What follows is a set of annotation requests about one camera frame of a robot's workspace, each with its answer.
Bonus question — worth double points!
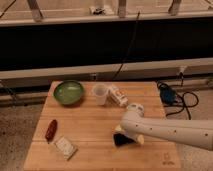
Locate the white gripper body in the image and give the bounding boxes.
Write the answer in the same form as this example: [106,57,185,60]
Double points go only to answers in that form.
[114,125,144,145]

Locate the black eraser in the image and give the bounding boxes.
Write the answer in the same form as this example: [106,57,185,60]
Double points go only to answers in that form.
[113,133,134,147]

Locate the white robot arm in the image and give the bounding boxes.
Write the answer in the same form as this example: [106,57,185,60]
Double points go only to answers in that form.
[113,103,213,151]

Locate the clear plastic cup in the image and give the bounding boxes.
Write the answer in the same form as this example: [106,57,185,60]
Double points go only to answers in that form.
[92,84,108,105]

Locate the wooden table board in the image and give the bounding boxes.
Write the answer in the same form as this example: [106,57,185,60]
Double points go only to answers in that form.
[24,82,181,171]

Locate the green bowl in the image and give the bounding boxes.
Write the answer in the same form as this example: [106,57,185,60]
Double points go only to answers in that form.
[53,80,84,105]

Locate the red chili pepper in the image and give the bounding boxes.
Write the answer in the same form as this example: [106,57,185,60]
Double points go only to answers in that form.
[45,120,57,142]

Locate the blue device with cables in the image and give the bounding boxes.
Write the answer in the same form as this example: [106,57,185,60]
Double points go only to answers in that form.
[156,80,200,120]

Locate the black hanging cable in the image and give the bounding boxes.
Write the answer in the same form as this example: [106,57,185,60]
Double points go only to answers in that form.
[111,9,142,81]

